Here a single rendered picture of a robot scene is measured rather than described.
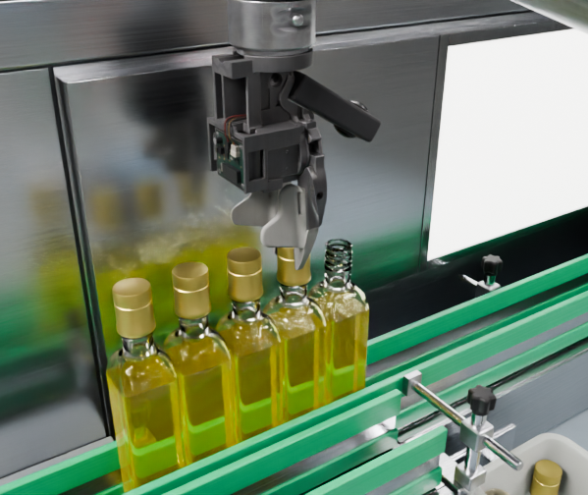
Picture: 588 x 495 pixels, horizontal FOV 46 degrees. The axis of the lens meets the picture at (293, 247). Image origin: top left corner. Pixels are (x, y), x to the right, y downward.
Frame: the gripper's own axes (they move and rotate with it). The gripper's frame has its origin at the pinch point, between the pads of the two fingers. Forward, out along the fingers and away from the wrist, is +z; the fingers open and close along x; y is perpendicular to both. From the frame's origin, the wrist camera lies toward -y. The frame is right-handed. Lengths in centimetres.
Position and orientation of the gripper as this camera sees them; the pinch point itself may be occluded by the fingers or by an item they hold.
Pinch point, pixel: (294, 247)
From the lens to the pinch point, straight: 69.9
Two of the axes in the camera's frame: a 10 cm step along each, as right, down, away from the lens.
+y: -8.4, 2.4, -4.8
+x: 5.4, 3.8, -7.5
